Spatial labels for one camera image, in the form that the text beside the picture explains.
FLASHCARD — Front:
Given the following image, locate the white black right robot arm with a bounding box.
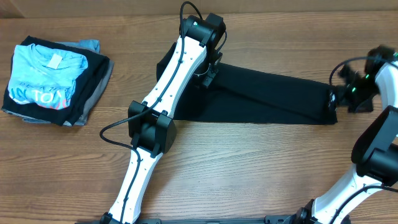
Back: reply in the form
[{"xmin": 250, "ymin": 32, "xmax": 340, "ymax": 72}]
[{"xmin": 282, "ymin": 45, "xmax": 397, "ymax": 223}]

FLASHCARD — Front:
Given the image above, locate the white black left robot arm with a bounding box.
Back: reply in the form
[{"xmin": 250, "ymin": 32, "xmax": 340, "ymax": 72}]
[{"xmin": 100, "ymin": 14, "xmax": 226, "ymax": 223}]

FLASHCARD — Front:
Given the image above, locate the light blue printed t-shirt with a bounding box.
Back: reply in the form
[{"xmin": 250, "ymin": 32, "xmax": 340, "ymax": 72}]
[{"xmin": 7, "ymin": 44, "xmax": 88, "ymax": 110}]

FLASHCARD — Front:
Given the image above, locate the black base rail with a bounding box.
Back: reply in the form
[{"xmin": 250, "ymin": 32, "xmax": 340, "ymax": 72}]
[{"xmin": 134, "ymin": 215, "xmax": 296, "ymax": 224}]

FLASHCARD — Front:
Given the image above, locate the black t-shirt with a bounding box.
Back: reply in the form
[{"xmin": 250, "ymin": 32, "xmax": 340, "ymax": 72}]
[{"xmin": 155, "ymin": 43, "xmax": 338, "ymax": 126}]

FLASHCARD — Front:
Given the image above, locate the grey folded garment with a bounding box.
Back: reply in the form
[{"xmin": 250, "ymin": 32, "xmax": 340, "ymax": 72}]
[{"xmin": 62, "ymin": 42, "xmax": 115, "ymax": 127}]

